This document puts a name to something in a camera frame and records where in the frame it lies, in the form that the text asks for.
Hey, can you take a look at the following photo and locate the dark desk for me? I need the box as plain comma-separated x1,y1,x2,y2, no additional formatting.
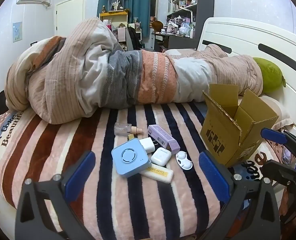
151,32,201,52

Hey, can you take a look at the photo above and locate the purple cosmetic box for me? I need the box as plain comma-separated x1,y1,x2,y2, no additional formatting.
147,124,180,153

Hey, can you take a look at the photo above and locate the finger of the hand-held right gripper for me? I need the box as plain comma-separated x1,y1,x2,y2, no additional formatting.
261,127,296,155
261,159,296,207

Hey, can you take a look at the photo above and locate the small wall poster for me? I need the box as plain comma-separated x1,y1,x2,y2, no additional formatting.
12,22,23,42

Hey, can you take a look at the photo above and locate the white contact lens case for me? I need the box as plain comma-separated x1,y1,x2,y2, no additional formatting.
175,151,193,171

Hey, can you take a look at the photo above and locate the white charger plug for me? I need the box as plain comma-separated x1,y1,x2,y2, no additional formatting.
140,136,159,153

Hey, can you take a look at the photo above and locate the pink grey striped quilt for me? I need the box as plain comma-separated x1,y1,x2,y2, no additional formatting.
5,17,263,125

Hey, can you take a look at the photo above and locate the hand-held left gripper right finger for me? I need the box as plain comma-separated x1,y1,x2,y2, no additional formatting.
198,151,281,240

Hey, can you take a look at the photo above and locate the teal curtain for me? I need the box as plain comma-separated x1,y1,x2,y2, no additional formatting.
97,0,151,37

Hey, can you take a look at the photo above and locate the white earbuds case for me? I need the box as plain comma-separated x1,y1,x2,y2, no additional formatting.
151,147,172,167

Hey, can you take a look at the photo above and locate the white headboard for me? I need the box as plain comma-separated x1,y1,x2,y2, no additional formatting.
196,17,296,135

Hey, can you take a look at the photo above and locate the green pillow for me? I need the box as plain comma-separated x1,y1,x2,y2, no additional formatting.
253,57,286,94

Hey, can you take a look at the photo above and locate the white door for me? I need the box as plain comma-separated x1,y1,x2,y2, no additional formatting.
55,0,85,39

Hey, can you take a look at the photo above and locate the clear glass foundation bottle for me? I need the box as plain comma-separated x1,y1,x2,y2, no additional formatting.
114,122,144,137

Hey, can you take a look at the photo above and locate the blue square speaker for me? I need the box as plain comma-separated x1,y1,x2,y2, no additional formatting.
111,138,150,178

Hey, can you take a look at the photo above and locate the yellow shelf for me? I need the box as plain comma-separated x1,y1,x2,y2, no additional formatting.
99,10,128,29

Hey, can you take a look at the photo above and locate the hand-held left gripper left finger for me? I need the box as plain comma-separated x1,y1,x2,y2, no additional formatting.
15,151,96,240

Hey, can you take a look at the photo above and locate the cream cosmetic tube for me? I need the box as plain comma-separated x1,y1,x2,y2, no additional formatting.
140,164,174,183

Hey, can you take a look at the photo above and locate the brown cardboard box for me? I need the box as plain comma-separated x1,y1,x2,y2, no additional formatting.
200,84,279,168

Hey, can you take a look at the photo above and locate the brown round plush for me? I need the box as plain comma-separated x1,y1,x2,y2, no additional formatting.
151,20,164,33

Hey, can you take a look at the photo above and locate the glass display case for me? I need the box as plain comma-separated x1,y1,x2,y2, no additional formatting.
107,0,126,12

